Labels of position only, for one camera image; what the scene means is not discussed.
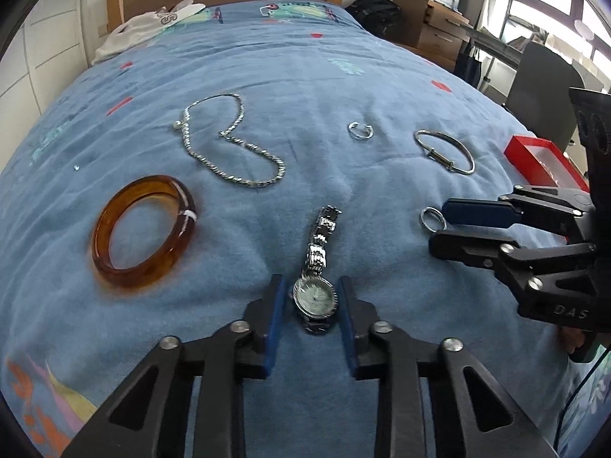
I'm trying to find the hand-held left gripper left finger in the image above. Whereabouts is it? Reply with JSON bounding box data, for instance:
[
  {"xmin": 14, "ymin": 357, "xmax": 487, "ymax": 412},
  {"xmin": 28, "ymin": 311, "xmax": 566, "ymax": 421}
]
[{"xmin": 62, "ymin": 274, "xmax": 287, "ymax": 458}]

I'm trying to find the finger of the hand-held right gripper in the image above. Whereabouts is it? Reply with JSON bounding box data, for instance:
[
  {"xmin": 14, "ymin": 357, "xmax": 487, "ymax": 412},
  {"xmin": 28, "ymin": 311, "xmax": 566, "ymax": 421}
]
[
  {"xmin": 441, "ymin": 185, "xmax": 597, "ymax": 238},
  {"xmin": 428, "ymin": 230, "xmax": 598, "ymax": 323}
]

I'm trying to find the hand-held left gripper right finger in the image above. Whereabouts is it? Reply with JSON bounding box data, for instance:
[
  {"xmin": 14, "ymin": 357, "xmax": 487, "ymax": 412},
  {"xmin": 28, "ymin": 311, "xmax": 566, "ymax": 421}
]
[{"xmin": 338, "ymin": 276, "xmax": 559, "ymax": 458}]

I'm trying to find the silver wrist watch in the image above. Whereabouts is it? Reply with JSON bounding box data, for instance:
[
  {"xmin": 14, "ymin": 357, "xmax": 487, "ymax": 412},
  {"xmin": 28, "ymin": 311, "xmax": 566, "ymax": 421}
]
[{"xmin": 291, "ymin": 205, "xmax": 343, "ymax": 336}]

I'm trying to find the small silver ring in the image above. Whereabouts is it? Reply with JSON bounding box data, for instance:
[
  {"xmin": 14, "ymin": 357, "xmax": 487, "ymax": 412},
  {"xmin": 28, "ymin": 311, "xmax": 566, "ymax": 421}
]
[{"xmin": 419, "ymin": 206, "xmax": 446, "ymax": 232}]

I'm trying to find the red box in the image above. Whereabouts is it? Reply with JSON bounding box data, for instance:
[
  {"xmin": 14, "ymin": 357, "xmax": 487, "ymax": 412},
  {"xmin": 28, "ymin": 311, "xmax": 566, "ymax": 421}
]
[{"xmin": 503, "ymin": 134, "xmax": 590, "ymax": 194}]

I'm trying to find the person's right hand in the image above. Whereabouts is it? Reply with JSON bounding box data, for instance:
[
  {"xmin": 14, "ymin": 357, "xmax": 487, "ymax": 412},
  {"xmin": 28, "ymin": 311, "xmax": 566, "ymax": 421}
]
[{"xmin": 558, "ymin": 328, "xmax": 582, "ymax": 355}]

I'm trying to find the silver clasp bangle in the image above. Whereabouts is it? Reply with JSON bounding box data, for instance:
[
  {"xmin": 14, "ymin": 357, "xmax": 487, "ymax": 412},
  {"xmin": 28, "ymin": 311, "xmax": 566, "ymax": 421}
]
[{"xmin": 413, "ymin": 129, "xmax": 476, "ymax": 175}]

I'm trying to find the black chair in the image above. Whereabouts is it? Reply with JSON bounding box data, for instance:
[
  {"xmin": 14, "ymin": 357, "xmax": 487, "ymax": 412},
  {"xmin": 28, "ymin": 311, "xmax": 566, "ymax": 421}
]
[{"xmin": 505, "ymin": 40, "xmax": 593, "ymax": 153}]

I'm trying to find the dark blue bag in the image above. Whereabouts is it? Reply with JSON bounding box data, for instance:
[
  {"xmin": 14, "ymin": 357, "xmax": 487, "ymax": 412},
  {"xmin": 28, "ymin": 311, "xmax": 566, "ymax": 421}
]
[{"xmin": 453, "ymin": 40, "xmax": 483, "ymax": 89}]

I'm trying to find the grey desk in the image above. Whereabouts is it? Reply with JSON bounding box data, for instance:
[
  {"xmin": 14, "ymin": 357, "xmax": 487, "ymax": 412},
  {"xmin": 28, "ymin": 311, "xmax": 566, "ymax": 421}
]
[{"xmin": 465, "ymin": 26, "xmax": 526, "ymax": 77}]

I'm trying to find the orange amber bangle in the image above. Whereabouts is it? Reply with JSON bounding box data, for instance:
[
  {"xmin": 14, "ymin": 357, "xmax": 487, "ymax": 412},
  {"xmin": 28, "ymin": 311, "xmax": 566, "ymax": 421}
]
[{"xmin": 92, "ymin": 175, "xmax": 197, "ymax": 290}]

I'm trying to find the wooden drawer cabinet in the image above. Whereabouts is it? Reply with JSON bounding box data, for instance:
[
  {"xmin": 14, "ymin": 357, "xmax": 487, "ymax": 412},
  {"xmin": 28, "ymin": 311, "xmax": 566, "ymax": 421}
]
[{"xmin": 392, "ymin": 0, "xmax": 473, "ymax": 72}]

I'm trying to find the blue printed blanket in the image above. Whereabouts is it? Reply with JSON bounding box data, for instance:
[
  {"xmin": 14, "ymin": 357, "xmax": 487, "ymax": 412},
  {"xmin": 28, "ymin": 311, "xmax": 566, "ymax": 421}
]
[{"xmin": 0, "ymin": 0, "xmax": 611, "ymax": 458}]

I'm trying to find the black backpack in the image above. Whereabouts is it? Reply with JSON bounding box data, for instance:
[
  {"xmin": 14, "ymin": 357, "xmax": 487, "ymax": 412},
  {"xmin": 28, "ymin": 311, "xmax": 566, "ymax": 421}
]
[{"xmin": 344, "ymin": 0, "xmax": 402, "ymax": 41}]

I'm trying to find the white garment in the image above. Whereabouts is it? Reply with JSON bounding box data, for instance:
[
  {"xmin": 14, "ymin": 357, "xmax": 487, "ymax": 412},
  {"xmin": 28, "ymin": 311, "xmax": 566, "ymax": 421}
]
[{"xmin": 91, "ymin": 0, "xmax": 207, "ymax": 65}]

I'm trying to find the white wardrobe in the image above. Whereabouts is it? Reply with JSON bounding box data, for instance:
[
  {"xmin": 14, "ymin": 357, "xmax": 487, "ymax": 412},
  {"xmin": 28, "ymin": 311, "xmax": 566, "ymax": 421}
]
[{"xmin": 0, "ymin": 0, "xmax": 91, "ymax": 163}]

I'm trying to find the silver chain necklace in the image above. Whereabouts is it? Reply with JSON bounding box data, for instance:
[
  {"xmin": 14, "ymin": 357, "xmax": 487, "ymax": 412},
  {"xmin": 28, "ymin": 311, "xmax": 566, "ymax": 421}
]
[{"xmin": 172, "ymin": 93, "xmax": 286, "ymax": 189}]

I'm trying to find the black cable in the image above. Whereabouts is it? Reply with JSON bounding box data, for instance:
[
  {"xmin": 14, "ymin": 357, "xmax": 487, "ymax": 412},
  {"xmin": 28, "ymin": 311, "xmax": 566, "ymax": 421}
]
[{"xmin": 556, "ymin": 347, "xmax": 611, "ymax": 449}]

